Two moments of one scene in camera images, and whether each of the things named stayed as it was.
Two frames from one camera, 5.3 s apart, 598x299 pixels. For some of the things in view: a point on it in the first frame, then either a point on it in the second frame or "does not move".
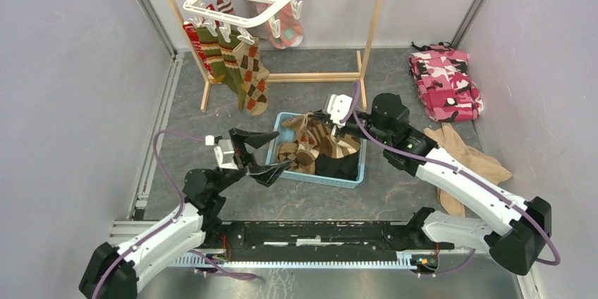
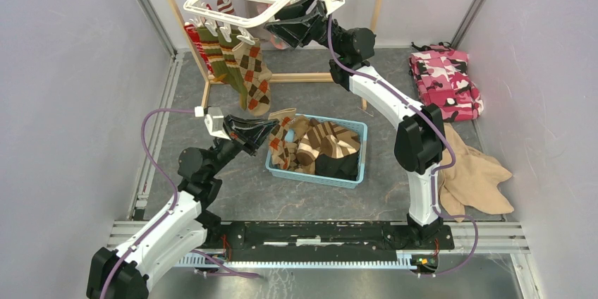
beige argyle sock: x=254 y=75 does not move
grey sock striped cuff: x=223 y=4 does not move
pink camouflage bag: x=440 y=72 does not move
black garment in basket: x=344 y=168 does not move
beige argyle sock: x=307 y=141 → x=279 y=150
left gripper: x=255 y=139 → x=249 y=133
